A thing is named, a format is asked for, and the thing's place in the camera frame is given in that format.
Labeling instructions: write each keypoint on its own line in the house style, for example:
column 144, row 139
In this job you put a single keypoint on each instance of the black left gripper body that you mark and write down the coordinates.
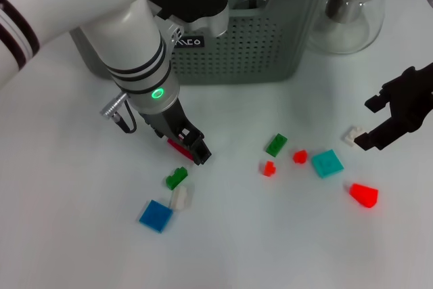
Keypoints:
column 169, row 119

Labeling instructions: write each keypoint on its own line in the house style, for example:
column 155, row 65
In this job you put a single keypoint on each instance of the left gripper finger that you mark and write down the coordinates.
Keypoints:
column 199, row 150
column 159, row 132

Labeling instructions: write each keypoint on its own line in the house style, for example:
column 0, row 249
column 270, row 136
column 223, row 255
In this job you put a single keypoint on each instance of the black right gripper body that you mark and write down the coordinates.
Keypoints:
column 412, row 99

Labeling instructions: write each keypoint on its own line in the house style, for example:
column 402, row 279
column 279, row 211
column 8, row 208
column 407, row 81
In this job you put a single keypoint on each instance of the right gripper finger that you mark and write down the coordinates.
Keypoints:
column 375, row 103
column 382, row 136

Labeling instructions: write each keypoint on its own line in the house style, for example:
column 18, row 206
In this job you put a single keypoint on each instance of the dark red toy block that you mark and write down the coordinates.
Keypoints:
column 176, row 147

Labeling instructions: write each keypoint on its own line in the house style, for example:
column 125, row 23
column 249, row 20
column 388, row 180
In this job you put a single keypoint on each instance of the white two-stud toy block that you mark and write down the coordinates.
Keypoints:
column 350, row 134

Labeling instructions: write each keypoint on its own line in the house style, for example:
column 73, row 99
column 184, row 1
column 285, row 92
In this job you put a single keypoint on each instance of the green notched toy block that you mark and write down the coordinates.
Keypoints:
column 176, row 179

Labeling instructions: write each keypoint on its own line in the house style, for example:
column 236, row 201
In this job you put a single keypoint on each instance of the small orange-red toy block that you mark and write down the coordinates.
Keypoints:
column 269, row 169
column 299, row 156

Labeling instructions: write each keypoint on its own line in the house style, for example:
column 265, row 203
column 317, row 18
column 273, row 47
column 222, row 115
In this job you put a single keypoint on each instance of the blue square toy plate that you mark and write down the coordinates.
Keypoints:
column 155, row 216

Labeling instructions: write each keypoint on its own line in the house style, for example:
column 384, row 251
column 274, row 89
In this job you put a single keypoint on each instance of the glass teacup black holder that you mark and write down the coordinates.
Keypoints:
column 252, row 1

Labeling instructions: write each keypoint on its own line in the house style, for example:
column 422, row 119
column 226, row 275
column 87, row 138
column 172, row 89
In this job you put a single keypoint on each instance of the orange-red wedge toy block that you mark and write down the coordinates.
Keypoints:
column 363, row 195

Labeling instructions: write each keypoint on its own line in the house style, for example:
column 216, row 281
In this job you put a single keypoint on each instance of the green rectangular toy block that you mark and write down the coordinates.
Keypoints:
column 276, row 145

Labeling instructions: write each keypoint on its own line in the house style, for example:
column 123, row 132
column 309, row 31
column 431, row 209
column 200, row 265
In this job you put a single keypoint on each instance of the grey-green perforated storage basket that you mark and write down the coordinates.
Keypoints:
column 253, row 48

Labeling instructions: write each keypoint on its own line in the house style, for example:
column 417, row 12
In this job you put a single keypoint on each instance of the teal square toy plate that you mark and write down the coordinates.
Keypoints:
column 327, row 163

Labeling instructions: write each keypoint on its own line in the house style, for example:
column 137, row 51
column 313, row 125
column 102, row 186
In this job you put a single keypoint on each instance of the glass carafe black lid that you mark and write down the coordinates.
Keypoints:
column 345, row 32

